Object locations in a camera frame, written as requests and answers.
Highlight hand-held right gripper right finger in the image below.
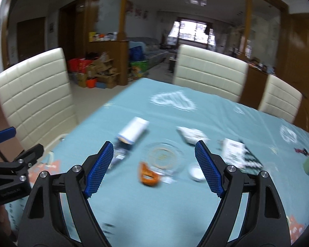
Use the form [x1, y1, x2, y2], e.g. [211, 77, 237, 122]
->
[194, 140, 291, 247]

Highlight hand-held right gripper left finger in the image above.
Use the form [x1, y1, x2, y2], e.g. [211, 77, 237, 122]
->
[18, 141, 114, 247]

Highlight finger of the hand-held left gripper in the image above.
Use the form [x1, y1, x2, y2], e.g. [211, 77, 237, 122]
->
[0, 127, 16, 164]
[0, 144, 45, 177]

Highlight clear plastic bin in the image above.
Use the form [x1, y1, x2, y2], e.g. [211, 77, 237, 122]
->
[45, 132, 68, 153]

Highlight white tissue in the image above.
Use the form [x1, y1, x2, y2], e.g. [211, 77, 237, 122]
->
[176, 126, 210, 144]

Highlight white carton box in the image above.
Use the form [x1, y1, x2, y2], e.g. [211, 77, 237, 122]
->
[117, 117, 149, 145]

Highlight person's left hand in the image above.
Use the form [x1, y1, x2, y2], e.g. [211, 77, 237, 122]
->
[0, 206, 10, 224]

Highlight white bottle cap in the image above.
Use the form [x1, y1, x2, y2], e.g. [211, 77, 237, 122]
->
[188, 166, 206, 182]

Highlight glass ashtray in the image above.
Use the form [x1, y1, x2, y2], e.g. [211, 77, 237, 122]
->
[144, 141, 188, 177]

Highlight cream quilted dining chair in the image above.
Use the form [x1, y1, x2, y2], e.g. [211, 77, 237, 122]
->
[0, 48, 79, 151]
[173, 44, 249, 103]
[257, 75, 303, 124]

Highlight light blue printed tablecloth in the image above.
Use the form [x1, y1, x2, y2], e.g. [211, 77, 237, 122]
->
[5, 77, 309, 247]

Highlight wooden divider cabinet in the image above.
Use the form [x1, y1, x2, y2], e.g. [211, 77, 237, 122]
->
[88, 40, 130, 86]
[241, 64, 270, 108]

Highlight pile of cardboard boxes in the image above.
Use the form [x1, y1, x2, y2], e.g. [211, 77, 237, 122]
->
[75, 54, 121, 89]

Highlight dark wooden door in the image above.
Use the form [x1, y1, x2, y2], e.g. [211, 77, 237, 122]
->
[17, 17, 46, 60]

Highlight red shopping bags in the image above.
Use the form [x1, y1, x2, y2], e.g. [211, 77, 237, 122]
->
[68, 58, 91, 73]

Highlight colourful printed bag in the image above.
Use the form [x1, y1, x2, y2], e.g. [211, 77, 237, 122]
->
[129, 60, 148, 79]

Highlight coffee table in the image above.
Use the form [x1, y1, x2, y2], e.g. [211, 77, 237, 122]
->
[168, 55, 178, 71]

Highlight blue bag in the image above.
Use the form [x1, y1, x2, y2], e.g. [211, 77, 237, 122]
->
[129, 42, 146, 62]

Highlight grey sofa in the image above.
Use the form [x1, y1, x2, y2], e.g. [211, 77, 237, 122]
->
[144, 37, 170, 69]

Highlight row of bottles and boxes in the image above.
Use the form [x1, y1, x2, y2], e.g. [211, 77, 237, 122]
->
[89, 31, 118, 42]

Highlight window with grille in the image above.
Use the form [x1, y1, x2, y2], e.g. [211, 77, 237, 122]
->
[167, 18, 217, 50]

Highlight glossy wooden double door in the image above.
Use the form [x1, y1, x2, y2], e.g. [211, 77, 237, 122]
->
[281, 13, 309, 134]

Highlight wall pictures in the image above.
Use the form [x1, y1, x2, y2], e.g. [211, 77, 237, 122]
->
[127, 1, 149, 19]

